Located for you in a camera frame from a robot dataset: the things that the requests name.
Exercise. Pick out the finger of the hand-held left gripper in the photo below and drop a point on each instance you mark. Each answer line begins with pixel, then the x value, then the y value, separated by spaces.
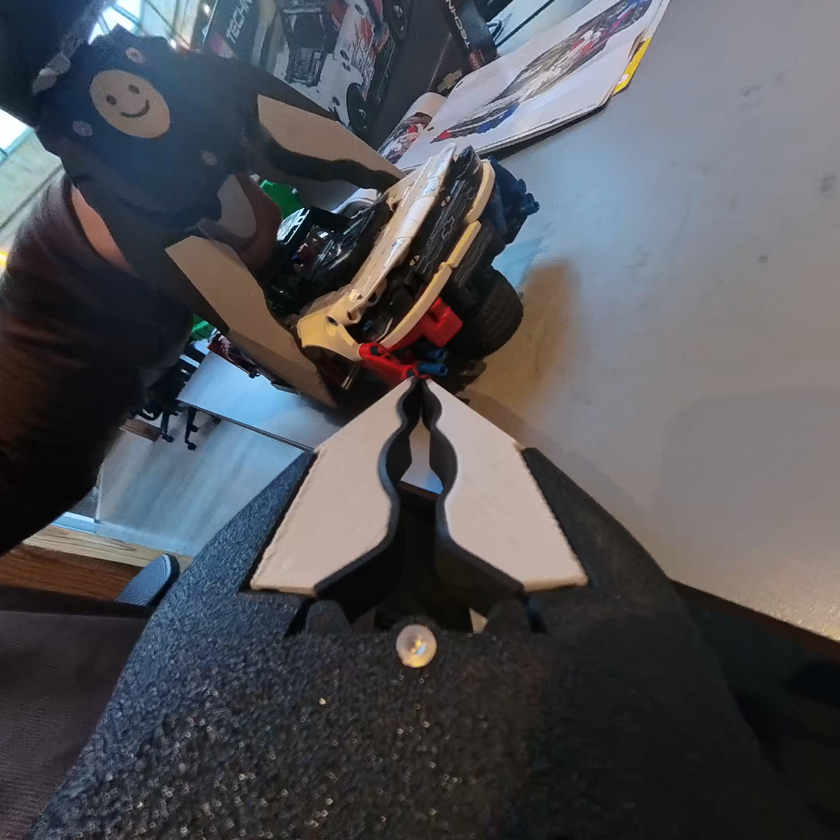
pixel 308 134
pixel 236 295

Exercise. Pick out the white folding table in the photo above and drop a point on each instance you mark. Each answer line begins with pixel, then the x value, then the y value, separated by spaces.
pixel 249 400

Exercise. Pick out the open building instruction booklet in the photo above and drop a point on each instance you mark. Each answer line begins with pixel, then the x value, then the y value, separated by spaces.
pixel 558 85

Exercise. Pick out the brick-built toy race car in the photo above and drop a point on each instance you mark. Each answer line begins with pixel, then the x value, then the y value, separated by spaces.
pixel 420 203

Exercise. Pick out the black office chair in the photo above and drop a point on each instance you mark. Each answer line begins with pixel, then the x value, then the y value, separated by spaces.
pixel 164 407

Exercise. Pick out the grey mesh chair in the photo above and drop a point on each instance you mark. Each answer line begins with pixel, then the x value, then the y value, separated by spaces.
pixel 151 581

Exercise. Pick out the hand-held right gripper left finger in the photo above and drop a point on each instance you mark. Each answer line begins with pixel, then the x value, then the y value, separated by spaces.
pixel 334 518

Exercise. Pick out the person's left hand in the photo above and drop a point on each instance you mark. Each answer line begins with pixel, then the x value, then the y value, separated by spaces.
pixel 98 233

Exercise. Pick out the person's left forearm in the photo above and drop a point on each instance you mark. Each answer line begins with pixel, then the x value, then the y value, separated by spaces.
pixel 65 361

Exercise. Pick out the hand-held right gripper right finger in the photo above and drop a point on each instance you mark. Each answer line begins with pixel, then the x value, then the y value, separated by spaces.
pixel 505 518

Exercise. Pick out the race car set box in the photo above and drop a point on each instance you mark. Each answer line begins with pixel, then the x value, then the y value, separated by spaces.
pixel 315 52

